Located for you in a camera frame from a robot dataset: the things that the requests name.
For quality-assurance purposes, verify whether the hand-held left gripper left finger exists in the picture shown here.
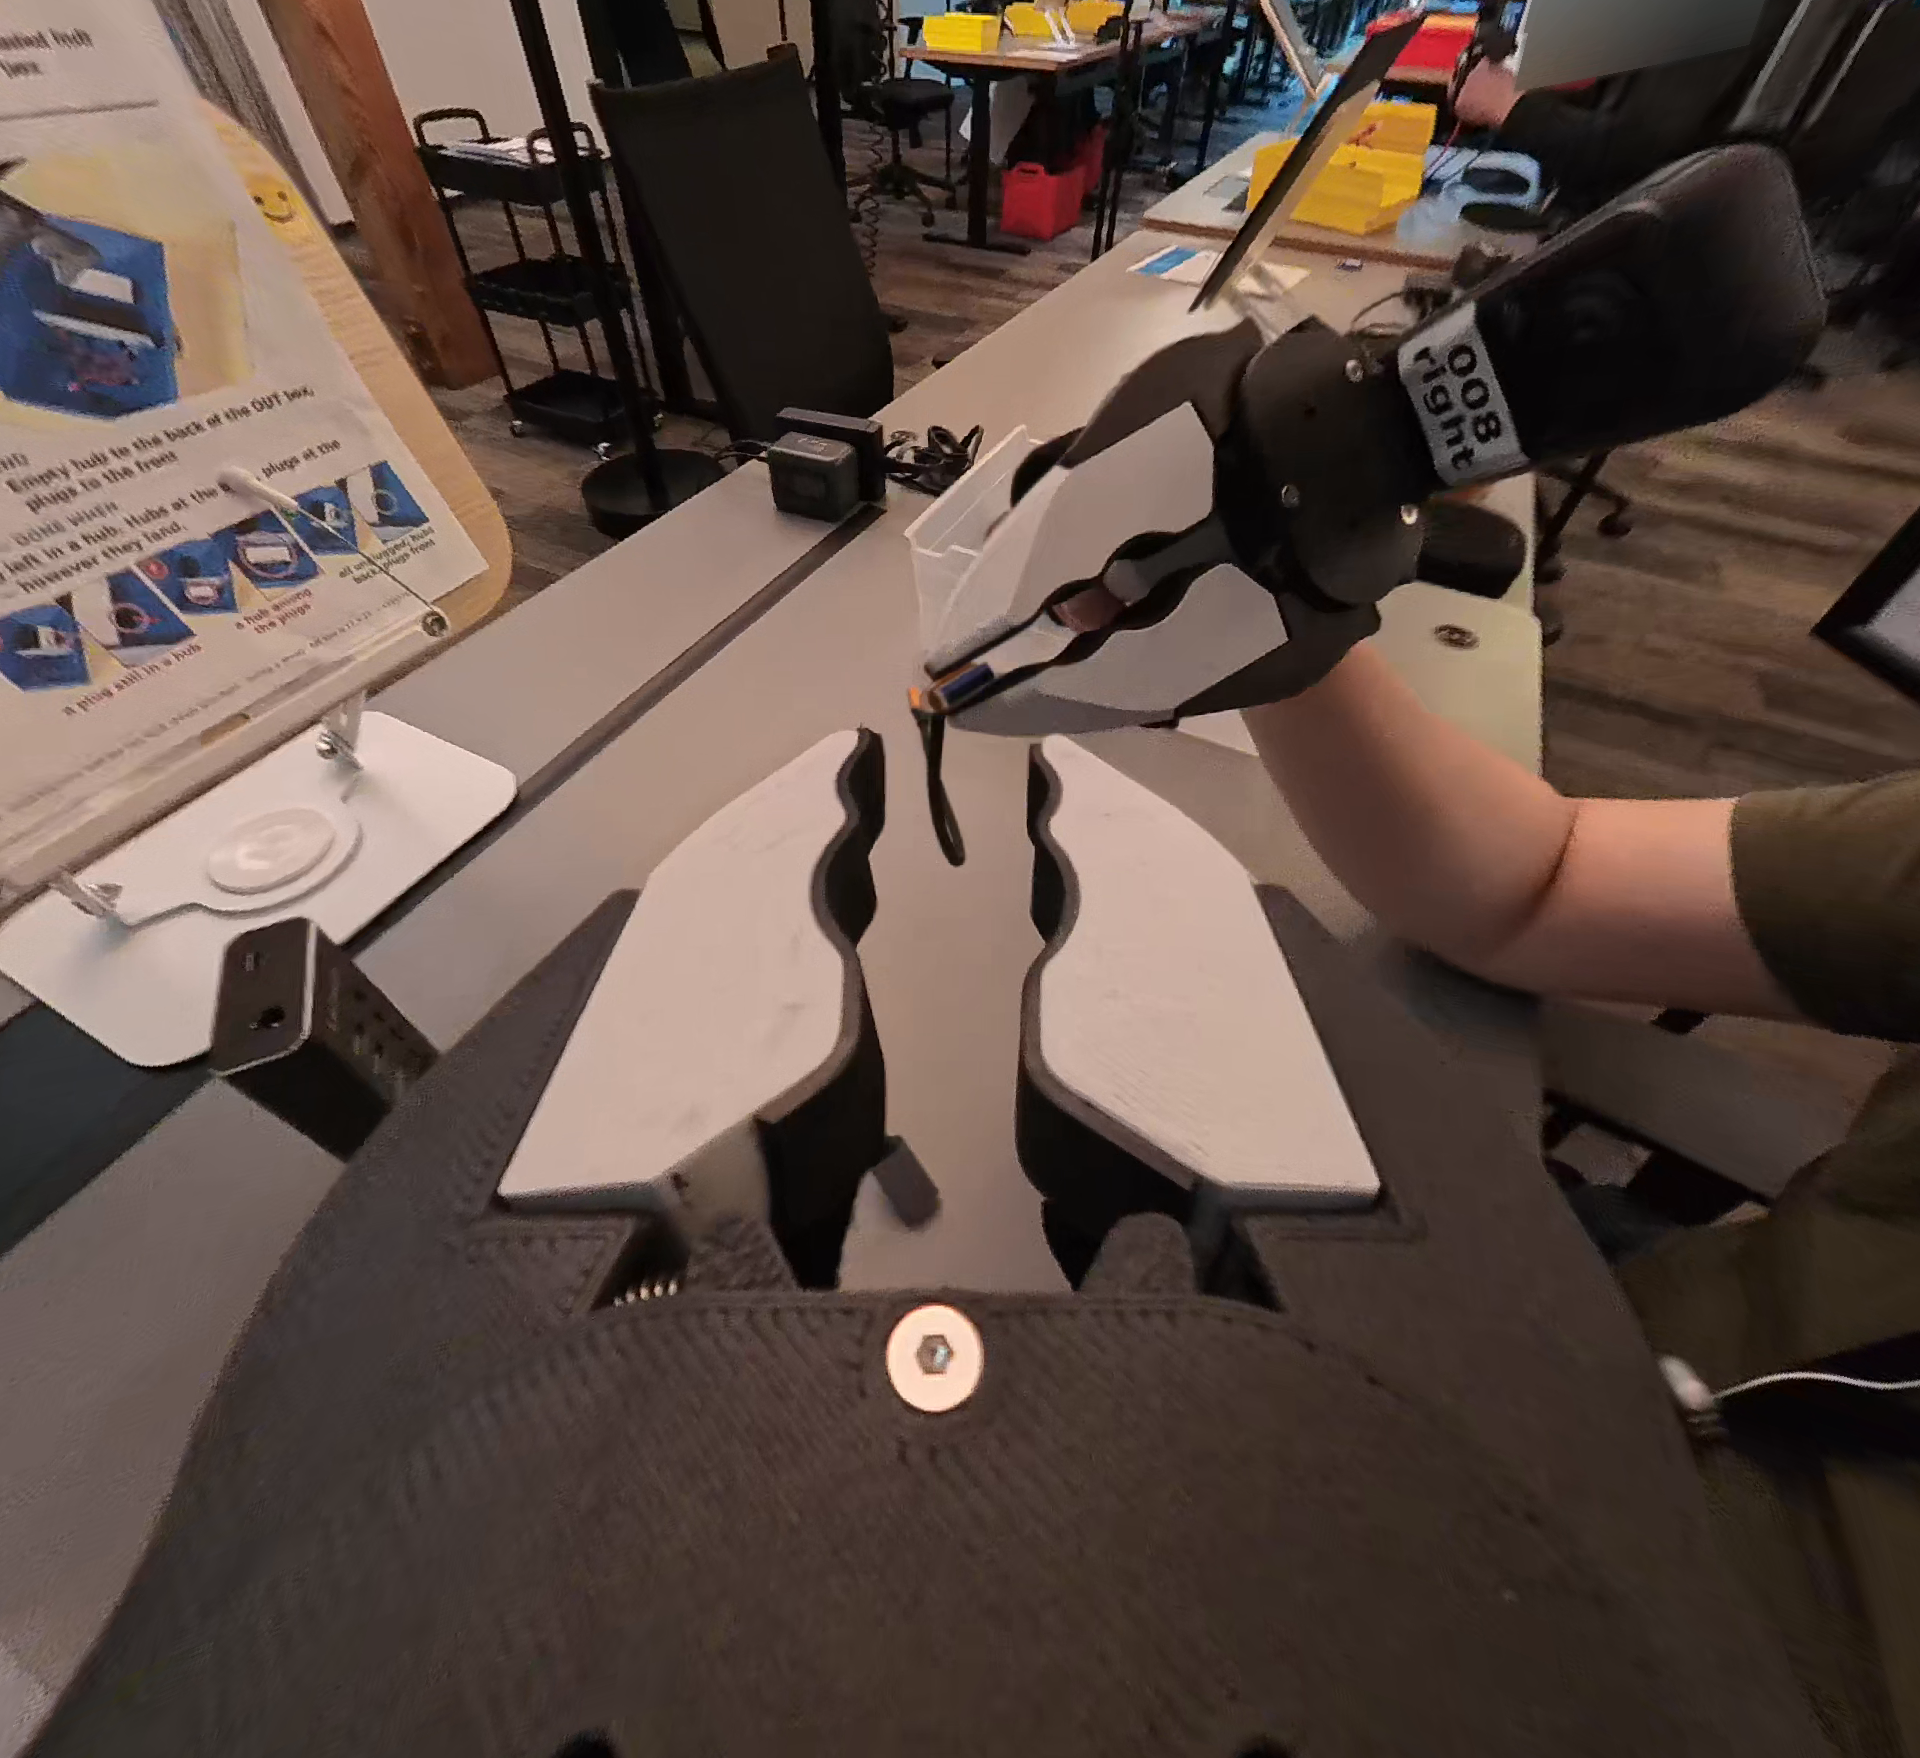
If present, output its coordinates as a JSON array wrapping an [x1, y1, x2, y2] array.
[[494, 725, 891, 1291]]

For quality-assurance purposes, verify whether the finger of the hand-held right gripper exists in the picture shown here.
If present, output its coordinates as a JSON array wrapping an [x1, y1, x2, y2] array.
[[938, 561, 1298, 744], [931, 317, 1267, 678]]

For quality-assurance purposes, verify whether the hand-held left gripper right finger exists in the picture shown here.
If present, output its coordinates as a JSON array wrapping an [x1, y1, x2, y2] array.
[[1016, 738, 1387, 1291]]

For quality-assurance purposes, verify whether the orange-tipped black cable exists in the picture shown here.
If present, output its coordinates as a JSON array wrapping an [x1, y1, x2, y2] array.
[[906, 659, 1000, 871]]

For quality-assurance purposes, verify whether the black hub silver rim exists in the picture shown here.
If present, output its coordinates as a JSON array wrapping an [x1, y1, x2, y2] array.
[[206, 914, 441, 1164]]

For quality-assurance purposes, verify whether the person's right forearm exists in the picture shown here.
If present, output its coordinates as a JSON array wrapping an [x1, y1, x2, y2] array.
[[1243, 648, 1750, 1036]]

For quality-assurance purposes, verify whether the flat black box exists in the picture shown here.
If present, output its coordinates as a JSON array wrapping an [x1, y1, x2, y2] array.
[[1416, 497, 1532, 599]]

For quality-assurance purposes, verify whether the yellow bin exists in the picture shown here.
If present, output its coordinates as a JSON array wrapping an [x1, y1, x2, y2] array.
[[1244, 100, 1439, 234]]

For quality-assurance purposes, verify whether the black charger block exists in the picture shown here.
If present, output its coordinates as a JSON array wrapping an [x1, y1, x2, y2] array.
[[769, 404, 891, 523]]

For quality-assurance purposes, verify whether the red bin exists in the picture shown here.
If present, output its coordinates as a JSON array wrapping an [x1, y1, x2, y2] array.
[[996, 125, 1110, 241]]

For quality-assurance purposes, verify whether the dark flat board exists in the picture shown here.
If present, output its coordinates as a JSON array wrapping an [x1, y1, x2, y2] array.
[[1189, 10, 1431, 316]]

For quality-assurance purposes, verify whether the white stand base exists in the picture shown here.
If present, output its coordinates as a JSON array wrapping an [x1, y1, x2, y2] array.
[[0, 699, 522, 1074]]

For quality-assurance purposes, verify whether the black office chair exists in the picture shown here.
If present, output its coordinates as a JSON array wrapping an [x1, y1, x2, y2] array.
[[589, 44, 901, 447]]

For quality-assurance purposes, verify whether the black pole stand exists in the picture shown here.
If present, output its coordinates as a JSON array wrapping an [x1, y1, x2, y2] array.
[[463, 0, 732, 542]]

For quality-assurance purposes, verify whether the row of yellow trays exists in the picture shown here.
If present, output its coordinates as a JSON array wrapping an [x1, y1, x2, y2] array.
[[918, 0, 1130, 54]]

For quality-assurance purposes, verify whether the framed fiducial tag sign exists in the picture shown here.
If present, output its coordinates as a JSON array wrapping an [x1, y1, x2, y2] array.
[[1806, 503, 1920, 707]]

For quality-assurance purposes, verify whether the black utility cart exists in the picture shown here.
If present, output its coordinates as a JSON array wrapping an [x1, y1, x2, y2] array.
[[413, 108, 666, 447]]

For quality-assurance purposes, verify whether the printed instruction sheet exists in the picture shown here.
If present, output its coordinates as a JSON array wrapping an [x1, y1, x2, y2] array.
[[0, 0, 494, 876]]

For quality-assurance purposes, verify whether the tangled black cable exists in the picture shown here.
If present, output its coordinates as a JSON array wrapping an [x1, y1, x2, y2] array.
[[883, 422, 991, 496]]

